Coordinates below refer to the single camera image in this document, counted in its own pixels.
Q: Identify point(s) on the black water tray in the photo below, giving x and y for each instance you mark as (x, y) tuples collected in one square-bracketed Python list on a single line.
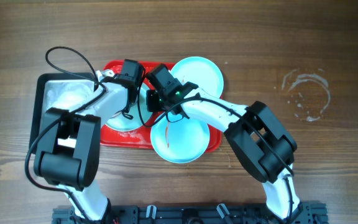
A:
[(59, 90)]

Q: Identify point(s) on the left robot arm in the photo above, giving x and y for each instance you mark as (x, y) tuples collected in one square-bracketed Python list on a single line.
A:
[(64, 156)]

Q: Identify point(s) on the light blue plate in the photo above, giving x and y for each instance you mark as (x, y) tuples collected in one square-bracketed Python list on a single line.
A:
[(120, 123), (179, 140), (202, 72)]

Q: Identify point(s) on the red plastic tray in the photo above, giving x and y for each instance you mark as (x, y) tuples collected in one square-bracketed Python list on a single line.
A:
[(140, 137)]

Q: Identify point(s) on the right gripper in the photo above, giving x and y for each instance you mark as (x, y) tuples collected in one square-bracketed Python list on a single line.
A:
[(151, 101)]

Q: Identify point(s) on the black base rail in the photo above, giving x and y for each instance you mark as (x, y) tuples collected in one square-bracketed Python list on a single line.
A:
[(305, 212)]

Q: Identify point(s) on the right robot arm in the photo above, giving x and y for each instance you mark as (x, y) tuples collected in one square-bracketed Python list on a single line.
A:
[(262, 145)]

